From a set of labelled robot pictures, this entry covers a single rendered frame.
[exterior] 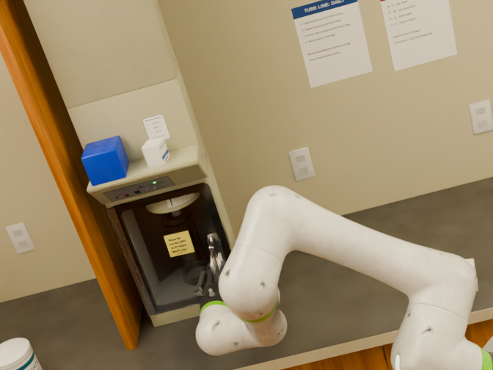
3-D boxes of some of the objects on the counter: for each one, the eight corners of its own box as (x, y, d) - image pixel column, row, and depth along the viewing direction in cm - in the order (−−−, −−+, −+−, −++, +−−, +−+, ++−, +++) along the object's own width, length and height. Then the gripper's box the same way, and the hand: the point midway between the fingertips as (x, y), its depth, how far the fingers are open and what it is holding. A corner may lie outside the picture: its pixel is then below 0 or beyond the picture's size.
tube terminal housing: (158, 284, 280) (79, 79, 247) (249, 260, 278) (181, 51, 244) (153, 327, 258) (65, 109, 225) (252, 302, 255) (177, 78, 222)
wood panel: (140, 266, 295) (-16, -131, 234) (148, 264, 294) (-6, -134, 233) (127, 351, 251) (-70, -112, 190) (136, 348, 250) (-58, -115, 190)
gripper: (238, 285, 221) (236, 241, 243) (187, 298, 222) (189, 252, 244) (246, 307, 224) (243, 261, 246) (195, 319, 226) (196, 273, 247)
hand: (216, 263), depth 242 cm, fingers closed, pressing on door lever
